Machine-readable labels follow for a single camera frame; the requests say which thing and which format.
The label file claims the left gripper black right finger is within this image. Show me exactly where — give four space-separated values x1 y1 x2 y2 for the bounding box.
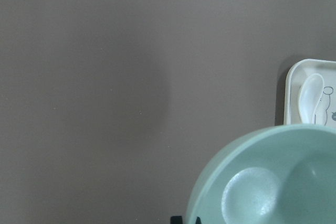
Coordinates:
195 217 202 224

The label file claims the white ceramic spoon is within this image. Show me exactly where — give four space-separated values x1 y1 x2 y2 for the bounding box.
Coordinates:
297 73 324 124

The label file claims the beige rabbit tray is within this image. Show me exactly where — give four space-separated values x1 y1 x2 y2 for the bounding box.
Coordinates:
283 59 335 128

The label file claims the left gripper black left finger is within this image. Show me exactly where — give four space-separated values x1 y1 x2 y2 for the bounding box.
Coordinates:
170 216 183 224

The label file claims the green bowl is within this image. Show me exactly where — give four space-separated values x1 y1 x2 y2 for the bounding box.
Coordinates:
185 124 335 223

